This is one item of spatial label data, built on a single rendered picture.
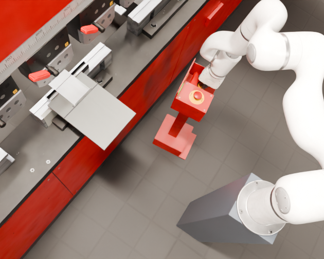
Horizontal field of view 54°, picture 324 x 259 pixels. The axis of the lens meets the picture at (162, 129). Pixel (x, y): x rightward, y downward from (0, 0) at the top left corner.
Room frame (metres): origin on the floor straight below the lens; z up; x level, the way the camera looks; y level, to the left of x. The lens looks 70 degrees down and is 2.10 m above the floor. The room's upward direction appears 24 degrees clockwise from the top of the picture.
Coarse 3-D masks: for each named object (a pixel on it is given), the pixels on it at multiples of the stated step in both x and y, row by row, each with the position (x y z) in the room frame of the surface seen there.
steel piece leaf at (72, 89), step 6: (72, 78) 0.45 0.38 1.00; (66, 84) 0.42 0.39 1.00; (72, 84) 0.43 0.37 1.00; (78, 84) 0.44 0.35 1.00; (60, 90) 0.39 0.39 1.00; (66, 90) 0.40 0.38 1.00; (72, 90) 0.41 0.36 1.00; (78, 90) 0.42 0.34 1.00; (84, 90) 0.43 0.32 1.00; (90, 90) 0.43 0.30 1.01; (66, 96) 0.38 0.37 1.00; (72, 96) 0.39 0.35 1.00; (78, 96) 0.40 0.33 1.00; (84, 96) 0.40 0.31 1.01; (72, 102) 0.36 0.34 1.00; (78, 102) 0.37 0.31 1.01
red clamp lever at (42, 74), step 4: (48, 68) 0.34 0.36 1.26; (52, 68) 0.35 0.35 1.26; (36, 72) 0.30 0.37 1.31; (40, 72) 0.31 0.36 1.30; (44, 72) 0.31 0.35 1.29; (48, 72) 0.32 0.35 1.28; (52, 72) 0.33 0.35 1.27; (56, 72) 0.34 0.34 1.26; (28, 76) 0.28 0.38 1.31; (32, 76) 0.28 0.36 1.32; (36, 76) 0.29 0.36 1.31; (40, 76) 0.30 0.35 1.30; (44, 76) 0.30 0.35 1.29; (48, 76) 0.32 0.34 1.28; (56, 76) 0.33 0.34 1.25; (32, 80) 0.27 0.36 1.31; (36, 80) 0.28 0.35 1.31
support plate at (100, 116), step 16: (80, 80) 0.46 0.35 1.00; (96, 96) 0.43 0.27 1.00; (112, 96) 0.45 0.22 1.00; (64, 112) 0.32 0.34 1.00; (80, 112) 0.34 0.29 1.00; (96, 112) 0.37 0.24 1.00; (112, 112) 0.39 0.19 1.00; (128, 112) 0.42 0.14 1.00; (80, 128) 0.29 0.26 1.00; (96, 128) 0.31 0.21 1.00; (112, 128) 0.34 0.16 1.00
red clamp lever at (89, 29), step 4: (92, 24) 0.54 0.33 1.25; (96, 24) 0.54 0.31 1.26; (84, 28) 0.48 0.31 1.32; (88, 28) 0.49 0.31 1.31; (92, 28) 0.50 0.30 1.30; (96, 28) 0.51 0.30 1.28; (100, 28) 0.53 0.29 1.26; (104, 28) 0.54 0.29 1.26; (84, 32) 0.47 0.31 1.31; (88, 32) 0.48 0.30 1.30; (92, 32) 0.49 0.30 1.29
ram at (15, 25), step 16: (0, 0) 0.31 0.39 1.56; (16, 0) 0.34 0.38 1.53; (32, 0) 0.38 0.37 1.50; (48, 0) 0.42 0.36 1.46; (64, 0) 0.46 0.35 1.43; (0, 16) 0.30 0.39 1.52; (16, 16) 0.33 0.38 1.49; (32, 16) 0.36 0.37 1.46; (48, 16) 0.40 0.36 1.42; (0, 32) 0.28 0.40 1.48; (16, 32) 0.31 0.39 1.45; (32, 32) 0.35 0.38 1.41; (48, 32) 0.39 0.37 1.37; (0, 48) 0.27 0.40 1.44; (16, 48) 0.30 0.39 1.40; (32, 48) 0.33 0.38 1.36; (16, 64) 0.28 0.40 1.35; (0, 80) 0.23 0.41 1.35
